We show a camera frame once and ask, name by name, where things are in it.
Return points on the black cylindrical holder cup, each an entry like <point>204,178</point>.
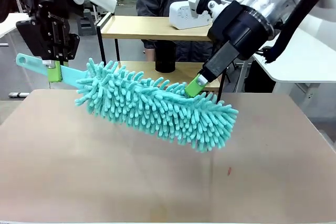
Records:
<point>165,58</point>

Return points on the large white table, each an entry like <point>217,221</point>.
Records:
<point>302,58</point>

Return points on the white side table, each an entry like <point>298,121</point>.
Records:
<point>10,24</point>

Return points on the teal chenille duster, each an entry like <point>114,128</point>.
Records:
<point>157,108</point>

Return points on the person right hand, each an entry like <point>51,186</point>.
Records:
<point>150,54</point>

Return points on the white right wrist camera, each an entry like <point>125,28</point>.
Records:
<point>194,1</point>

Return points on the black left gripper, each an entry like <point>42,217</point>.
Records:
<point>52,35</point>

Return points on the two-tier wooden metal shelf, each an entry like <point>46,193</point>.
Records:
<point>147,28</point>

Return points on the white rounded box device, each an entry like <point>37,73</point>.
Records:
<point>181,18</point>

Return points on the grey step stool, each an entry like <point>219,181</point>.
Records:
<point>88,23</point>

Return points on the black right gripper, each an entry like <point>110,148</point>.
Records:
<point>244,32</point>

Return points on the small red paper scrap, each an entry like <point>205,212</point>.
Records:
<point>229,171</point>

